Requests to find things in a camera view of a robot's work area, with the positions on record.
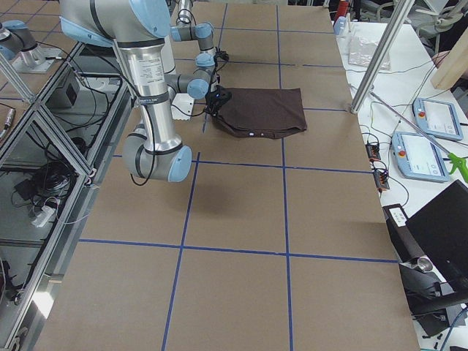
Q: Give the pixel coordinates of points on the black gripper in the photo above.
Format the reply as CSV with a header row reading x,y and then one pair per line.
x,y
213,105

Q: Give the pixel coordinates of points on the dark brown t-shirt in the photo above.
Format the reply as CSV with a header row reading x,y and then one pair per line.
x,y
259,112

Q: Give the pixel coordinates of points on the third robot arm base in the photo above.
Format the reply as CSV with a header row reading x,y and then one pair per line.
x,y
19,45

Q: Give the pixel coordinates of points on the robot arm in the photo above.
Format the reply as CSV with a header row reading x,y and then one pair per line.
x,y
186,29
138,31

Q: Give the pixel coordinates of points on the clear plastic bag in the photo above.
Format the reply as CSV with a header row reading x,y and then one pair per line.
x,y
361,51

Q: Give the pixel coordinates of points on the red cylinder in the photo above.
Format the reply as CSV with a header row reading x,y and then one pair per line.
x,y
342,8

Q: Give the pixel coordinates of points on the brown paper table cover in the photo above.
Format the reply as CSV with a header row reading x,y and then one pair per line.
x,y
267,245

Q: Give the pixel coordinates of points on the black electronics board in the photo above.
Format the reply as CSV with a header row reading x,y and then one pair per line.
x,y
373,152
381,180

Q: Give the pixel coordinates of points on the blue teach pendant near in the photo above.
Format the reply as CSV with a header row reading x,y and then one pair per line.
x,y
417,158

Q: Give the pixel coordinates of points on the blue teach pendant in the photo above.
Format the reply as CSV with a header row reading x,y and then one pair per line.
x,y
417,158
437,118

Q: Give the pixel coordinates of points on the black box white label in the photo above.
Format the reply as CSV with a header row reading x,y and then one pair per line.
x,y
404,243

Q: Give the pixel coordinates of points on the blue teach pendant far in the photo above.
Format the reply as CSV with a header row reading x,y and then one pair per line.
x,y
437,118

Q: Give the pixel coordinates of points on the wooden beam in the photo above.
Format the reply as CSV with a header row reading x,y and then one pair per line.
x,y
451,60

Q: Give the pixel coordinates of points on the reacher grabber tool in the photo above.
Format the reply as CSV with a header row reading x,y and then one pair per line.
x,y
458,163

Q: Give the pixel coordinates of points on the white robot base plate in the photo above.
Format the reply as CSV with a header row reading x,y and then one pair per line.
x,y
182,107

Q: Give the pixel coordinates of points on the aluminium frame truss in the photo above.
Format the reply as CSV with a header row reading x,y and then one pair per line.
x,y
67,123

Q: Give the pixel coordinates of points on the aluminium frame post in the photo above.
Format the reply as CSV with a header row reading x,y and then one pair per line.
x,y
390,33

